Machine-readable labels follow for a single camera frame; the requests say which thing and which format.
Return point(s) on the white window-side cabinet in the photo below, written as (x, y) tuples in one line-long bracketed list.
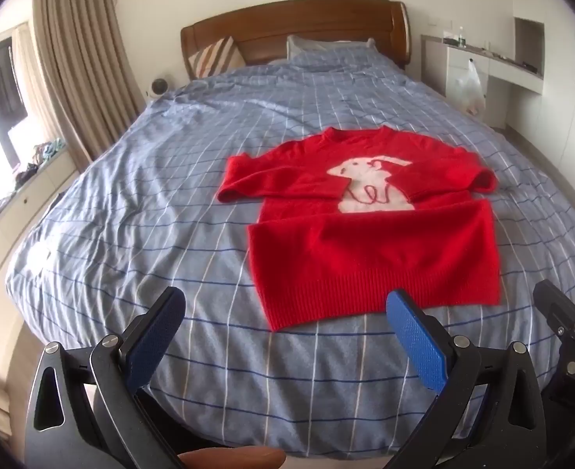
[(18, 220)]

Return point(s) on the white round device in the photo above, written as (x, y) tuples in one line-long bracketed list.
[(159, 87)]

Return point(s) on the striped pillow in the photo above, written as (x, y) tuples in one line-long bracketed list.
[(214, 56)]

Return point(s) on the red sweater with white animal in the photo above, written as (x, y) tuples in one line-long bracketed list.
[(365, 244)]

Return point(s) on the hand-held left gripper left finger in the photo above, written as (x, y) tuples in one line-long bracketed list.
[(153, 339)]

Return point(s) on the wooden headboard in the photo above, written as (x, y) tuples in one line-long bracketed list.
[(292, 19)]

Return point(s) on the beige curtain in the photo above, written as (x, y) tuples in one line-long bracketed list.
[(82, 58)]

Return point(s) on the bed with blue checked sheet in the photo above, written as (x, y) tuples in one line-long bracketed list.
[(170, 180)]

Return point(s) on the small bottle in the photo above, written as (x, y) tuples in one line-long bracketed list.
[(461, 39)]

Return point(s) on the white plastic bag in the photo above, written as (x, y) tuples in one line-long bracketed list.
[(468, 88)]

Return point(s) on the person's left hand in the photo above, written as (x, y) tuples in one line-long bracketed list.
[(233, 458)]

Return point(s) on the white desk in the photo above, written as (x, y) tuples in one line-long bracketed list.
[(497, 71)]

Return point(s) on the blue pillow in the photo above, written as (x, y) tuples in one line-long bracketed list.
[(317, 45)]

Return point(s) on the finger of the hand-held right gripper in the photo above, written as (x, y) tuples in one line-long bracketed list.
[(559, 310)]

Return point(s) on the pile of clothes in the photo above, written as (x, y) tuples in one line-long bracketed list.
[(43, 154)]

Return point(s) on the sheer light curtain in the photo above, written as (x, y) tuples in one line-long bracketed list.
[(33, 88)]

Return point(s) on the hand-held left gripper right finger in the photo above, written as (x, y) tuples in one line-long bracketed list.
[(417, 347)]

